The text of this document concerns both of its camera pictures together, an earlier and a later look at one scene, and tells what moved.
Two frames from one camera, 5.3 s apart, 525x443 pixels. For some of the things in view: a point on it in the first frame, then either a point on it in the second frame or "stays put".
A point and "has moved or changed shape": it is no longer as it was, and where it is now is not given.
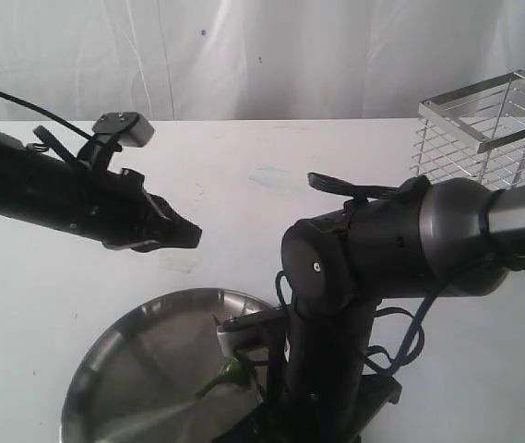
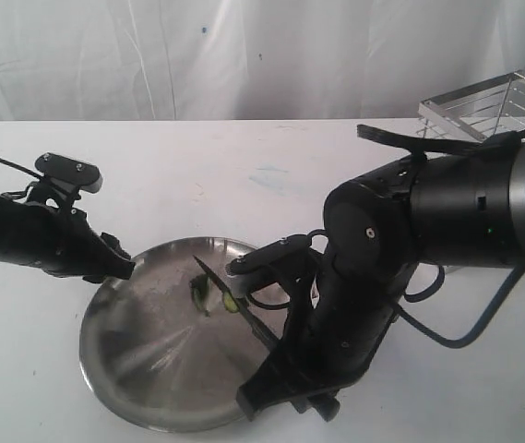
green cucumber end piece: [234, 371] → [202, 293]
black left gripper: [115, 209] → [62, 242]
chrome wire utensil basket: [500, 132] stays put
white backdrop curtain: [252, 60] stays put
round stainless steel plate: [137, 380] has moved or changed shape
